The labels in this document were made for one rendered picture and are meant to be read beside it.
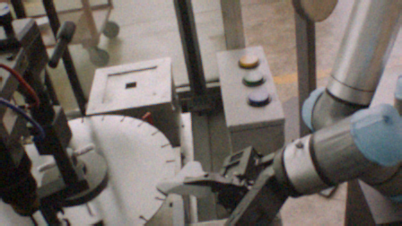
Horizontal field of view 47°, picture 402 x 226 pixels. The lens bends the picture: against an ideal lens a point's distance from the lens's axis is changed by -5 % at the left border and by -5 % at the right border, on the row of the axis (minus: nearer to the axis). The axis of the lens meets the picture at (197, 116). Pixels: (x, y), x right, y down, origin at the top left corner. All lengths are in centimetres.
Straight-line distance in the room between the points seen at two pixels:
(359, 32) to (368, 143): 18
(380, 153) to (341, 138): 5
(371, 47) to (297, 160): 20
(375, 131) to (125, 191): 38
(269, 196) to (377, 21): 28
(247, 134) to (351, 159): 36
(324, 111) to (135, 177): 31
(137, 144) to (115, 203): 13
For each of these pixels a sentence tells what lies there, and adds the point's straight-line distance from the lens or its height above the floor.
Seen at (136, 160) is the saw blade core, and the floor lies 95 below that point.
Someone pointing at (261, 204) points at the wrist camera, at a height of 98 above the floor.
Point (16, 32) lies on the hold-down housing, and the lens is 56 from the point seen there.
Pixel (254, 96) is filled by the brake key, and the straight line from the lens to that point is 95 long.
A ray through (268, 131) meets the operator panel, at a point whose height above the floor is 87.
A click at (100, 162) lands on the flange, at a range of 79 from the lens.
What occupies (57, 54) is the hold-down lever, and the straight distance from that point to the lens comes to 58.
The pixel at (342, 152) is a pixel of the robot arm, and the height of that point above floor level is 106.
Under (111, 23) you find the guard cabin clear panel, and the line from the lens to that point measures 114.
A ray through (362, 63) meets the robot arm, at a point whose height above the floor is 108.
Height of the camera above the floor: 146
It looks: 37 degrees down
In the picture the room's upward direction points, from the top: 11 degrees counter-clockwise
